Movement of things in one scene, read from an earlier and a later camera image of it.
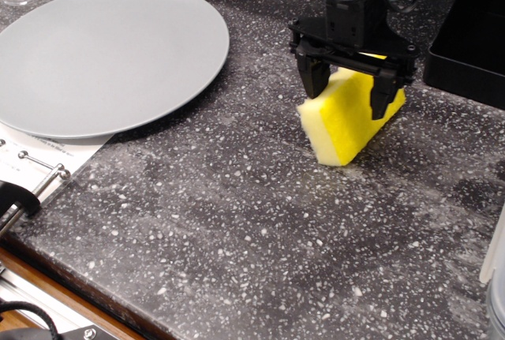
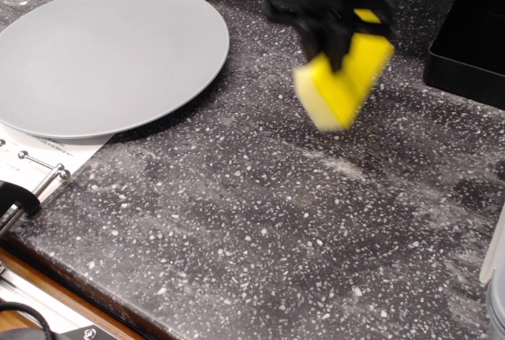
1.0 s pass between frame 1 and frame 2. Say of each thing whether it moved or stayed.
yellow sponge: moved
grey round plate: stayed
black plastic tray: stayed
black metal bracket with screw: stayed
